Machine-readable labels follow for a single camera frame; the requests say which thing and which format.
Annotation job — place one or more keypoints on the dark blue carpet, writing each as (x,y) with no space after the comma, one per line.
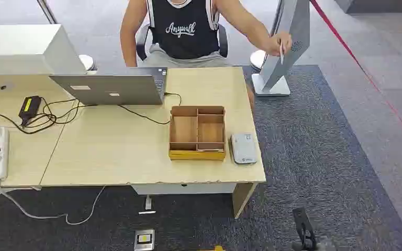
(308,156)

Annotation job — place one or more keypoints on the round white base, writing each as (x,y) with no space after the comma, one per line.
(86,62)
(257,59)

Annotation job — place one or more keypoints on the wooden desk leg panel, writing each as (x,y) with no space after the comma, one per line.
(242,199)

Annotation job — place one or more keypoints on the white desk drawer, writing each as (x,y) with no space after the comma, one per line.
(187,188)

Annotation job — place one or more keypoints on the metal floor socket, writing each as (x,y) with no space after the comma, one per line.
(144,239)

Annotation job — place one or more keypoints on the person's left hand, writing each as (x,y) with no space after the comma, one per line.
(279,42)

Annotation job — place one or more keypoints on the grey card reader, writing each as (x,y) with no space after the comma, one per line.
(244,149)

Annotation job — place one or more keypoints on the person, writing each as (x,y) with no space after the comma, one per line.
(183,41)

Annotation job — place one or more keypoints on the silver standing display panel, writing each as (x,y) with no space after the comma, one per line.
(291,24)

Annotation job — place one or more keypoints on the small white floor bracket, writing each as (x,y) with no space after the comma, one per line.
(148,204)

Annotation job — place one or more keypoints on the wooden compartment box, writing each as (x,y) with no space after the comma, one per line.
(197,133)

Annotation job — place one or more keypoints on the grey slanted pole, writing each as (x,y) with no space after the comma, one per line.
(47,11)

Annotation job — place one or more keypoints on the white card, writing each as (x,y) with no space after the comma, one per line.
(281,57)

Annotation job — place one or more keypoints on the black power adapter yellow label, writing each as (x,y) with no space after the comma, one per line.
(29,108)

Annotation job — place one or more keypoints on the grey laptop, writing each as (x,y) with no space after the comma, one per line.
(117,90)

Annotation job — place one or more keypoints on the yellow floor marker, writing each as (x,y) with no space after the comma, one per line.
(217,248)

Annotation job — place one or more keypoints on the white box-shaped cabinet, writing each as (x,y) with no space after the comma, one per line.
(20,48)

